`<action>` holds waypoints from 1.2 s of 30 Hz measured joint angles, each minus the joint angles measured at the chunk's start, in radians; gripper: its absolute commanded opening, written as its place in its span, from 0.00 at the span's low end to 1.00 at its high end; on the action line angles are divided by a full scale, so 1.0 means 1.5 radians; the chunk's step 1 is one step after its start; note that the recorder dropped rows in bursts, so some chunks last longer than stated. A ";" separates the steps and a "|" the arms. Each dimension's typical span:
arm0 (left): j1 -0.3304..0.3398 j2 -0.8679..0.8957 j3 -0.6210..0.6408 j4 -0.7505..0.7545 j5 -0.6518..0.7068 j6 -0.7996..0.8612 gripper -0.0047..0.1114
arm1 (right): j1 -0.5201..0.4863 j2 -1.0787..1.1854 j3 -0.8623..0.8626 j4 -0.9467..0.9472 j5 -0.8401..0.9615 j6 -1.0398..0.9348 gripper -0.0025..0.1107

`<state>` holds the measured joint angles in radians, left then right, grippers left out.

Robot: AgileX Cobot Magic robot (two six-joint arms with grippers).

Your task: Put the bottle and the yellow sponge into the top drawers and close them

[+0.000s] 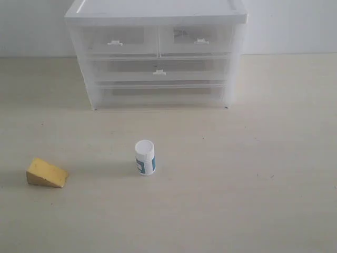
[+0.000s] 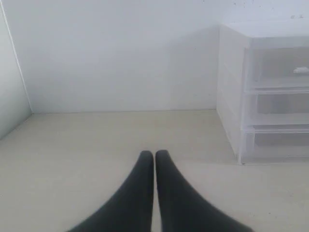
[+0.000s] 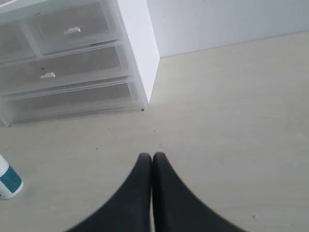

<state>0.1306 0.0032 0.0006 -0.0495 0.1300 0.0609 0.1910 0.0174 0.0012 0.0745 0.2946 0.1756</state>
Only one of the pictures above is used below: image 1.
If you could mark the white pill bottle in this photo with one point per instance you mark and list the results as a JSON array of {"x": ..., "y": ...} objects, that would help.
[{"x": 145, "y": 157}]

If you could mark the bottom wide clear drawer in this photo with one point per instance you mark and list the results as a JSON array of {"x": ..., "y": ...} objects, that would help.
[{"x": 108, "y": 97}]

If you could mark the white plastic drawer cabinet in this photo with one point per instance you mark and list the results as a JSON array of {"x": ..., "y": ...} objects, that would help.
[{"x": 156, "y": 14}]

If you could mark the middle wide clear drawer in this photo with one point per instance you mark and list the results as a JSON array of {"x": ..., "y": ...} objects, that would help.
[{"x": 159, "y": 70}]

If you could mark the object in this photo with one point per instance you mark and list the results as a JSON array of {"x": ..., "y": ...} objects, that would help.
[{"x": 180, "y": 32}]

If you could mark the yellow cheese wedge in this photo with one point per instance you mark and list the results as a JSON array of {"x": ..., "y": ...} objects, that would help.
[{"x": 41, "y": 173}]

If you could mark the wide clear drawer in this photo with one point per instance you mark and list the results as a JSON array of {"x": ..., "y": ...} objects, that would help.
[
  {"x": 159, "y": 70},
  {"x": 108, "y": 97}
]

